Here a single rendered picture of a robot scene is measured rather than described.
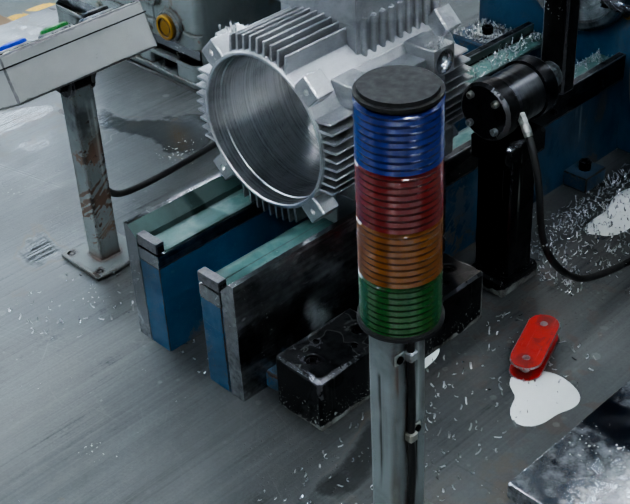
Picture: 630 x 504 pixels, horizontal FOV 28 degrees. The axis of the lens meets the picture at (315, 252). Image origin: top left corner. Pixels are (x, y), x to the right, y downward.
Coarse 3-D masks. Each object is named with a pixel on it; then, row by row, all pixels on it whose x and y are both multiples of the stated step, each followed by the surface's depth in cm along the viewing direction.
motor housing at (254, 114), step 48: (240, 48) 115; (288, 48) 111; (336, 48) 115; (384, 48) 117; (240, 96) 124; (288, 96) 129; (336, 96) 113; (240, 144) 125; (288, 144) 127; (336, 144) 111; (288, 192) 122; (336, 192) 115
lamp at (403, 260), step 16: (368, 240) 85; (384, 240) 84; (400, 240) 84; (416, 240) 84; (432, 240) 85; (368, 256) 86; (384, 256) 85; (400, 256) 84; (416, 256) 85; (432, 256) 86; (368, 272) 87; (384, 272) 86; (400, 272) 85; (416, 272) 85; (432, 272) 86; (400, 288) 86
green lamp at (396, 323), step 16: (368, 288) 87; (384, 288) 86; (416, 288) 86; (432, 288) 87; (368, 304) 88; (384, 304) 87; (400, 304) 87; (416, 304) 87; (432, 304) 88; (368, 320) 89; (384, 320) 88; (400, 320) 88; (416, 320) 88; (432, 320) 89; (400, 336) 88
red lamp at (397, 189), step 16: (368, 176) 82; (384, 176) 81; (416, 176) 81; (432, 176) 82; (368, 192) 83; (384, 192) 82; (400, 192) 82; (416, 192) 82; (432, 192) 82; (368, 208) 83; (384, 208) 83; (400, 208) 82; (416, 208) 83; (432, 208) 83; (368, 224) 84; (384, 224) 83; (400, 224) 83; (416, 224) 83; (432, 224) 84
